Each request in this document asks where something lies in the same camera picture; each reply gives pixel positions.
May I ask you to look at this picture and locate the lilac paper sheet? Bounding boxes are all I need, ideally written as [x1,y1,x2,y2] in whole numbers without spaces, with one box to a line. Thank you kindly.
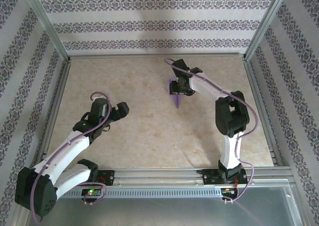
[166,77,184,110]

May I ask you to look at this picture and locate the grey metal sheet tray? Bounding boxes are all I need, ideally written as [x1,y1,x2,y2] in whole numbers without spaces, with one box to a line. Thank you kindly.
[14,185,309,226]

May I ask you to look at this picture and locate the controller board with green light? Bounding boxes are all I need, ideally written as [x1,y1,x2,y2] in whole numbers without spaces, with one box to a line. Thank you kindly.
[81,188,102,197]

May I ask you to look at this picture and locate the controller board with orange light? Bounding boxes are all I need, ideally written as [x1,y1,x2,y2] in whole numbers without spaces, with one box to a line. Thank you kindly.
[221,187,239,196]

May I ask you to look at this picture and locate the aluminium back table rail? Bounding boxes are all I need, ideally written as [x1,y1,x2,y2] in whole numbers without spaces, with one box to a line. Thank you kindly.
[67,52,247,60]

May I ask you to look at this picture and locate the aluminium table rail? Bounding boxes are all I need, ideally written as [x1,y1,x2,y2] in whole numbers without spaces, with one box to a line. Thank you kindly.
[243,58,285,167]
[67,52,247,60]
[34,58,73,169]

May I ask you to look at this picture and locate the aluminium left table rail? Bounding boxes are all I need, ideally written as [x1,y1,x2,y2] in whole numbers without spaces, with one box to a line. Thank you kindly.
[34,58,73,169]

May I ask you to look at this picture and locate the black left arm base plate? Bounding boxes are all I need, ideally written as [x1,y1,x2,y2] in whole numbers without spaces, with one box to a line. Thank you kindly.
[70,170,115,186]

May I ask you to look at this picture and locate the aluminium right table rail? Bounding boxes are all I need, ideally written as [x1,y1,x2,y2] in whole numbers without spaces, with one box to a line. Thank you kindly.
[243,58,285,167]

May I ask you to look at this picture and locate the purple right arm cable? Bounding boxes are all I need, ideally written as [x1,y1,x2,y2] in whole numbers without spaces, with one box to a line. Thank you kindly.
[164,58,259,204]

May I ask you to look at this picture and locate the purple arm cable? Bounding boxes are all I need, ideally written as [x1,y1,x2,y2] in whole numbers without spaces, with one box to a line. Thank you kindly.
[164,58,259,204]
[29,92,112,224]

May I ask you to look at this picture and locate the grey slotted cable duct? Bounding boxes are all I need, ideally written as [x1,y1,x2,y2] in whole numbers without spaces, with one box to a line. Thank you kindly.
[33,188,222,199]

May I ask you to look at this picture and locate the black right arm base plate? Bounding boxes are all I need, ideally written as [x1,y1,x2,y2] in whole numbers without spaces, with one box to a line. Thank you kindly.
[203,168,248,186]

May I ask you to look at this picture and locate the aluminium left corner post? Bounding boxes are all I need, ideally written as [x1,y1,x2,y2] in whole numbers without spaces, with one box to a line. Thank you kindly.
[21,0,70,61]

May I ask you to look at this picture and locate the aluminium corner post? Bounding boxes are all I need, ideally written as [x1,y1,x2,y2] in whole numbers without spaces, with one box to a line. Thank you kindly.
[21,0,70,61]
[244,0,295,61]

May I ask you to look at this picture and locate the aluminium right corner post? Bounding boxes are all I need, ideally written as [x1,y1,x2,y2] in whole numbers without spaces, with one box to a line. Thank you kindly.
[244,0,295,61]

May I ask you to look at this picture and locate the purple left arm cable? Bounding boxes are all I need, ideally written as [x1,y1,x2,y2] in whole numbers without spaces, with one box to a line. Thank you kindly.
[29,92,112,224]

